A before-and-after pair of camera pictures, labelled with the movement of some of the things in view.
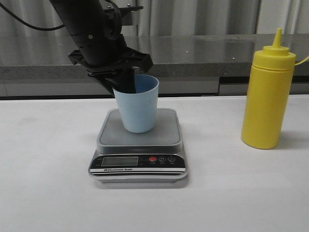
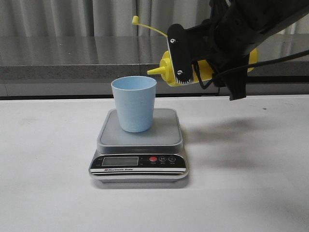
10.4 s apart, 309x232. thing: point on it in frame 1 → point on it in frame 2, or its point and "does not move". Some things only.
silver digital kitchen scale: (124, 156) does not move
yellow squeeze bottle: (269, 89) → (202, 70)
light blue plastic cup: (138, 109) does not move
